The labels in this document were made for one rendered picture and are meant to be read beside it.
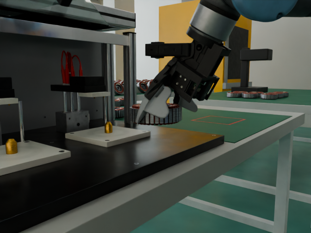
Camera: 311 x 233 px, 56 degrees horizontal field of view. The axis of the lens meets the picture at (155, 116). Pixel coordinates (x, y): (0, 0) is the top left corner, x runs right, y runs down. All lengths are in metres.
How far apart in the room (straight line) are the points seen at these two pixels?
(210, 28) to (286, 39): 5.27
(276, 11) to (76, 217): 0.36
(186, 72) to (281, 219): 1.16
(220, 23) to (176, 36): 4.00
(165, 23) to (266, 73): 2.22
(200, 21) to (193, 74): 0.09
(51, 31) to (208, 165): 0.47
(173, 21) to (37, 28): 3.92
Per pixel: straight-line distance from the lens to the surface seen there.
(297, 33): 5.75
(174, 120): 0.59
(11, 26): 0.71
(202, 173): 0.61
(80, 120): 0.83
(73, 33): 0.79
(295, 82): 5.71
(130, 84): 0.91
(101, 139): 0.66
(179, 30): 4.50
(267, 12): 0.42
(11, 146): 0.59
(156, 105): 0.55
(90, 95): 0.73
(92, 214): 0.40
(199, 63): 0.54
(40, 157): 0.55
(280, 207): 1.56
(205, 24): 0.52
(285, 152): 1.47
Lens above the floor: 0.93
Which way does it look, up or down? 8 degrees down
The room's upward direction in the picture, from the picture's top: straight up
